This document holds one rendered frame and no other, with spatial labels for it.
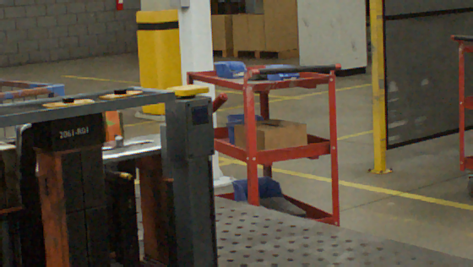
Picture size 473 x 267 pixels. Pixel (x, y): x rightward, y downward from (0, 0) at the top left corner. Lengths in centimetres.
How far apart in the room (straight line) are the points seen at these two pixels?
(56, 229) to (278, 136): 257
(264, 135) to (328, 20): 811
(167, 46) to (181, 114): 730
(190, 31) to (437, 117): 201
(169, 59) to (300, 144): 497
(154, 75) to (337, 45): 369
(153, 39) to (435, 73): 336
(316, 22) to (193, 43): 652
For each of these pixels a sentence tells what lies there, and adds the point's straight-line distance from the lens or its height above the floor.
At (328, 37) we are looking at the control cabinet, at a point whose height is 53.
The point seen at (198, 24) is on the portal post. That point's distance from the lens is 579.
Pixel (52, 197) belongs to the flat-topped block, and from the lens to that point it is 152.
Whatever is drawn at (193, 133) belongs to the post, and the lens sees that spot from 164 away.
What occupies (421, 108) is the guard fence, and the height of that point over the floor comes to 37.
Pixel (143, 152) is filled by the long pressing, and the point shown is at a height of 100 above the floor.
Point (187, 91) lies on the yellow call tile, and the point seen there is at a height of 116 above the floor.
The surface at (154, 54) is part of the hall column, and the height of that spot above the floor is 67.
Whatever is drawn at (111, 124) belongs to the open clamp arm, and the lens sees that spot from 211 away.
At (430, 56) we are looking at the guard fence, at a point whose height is 74.
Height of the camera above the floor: 135
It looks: 9 degrees down
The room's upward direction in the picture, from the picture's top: 3 degrees counter-clockwise
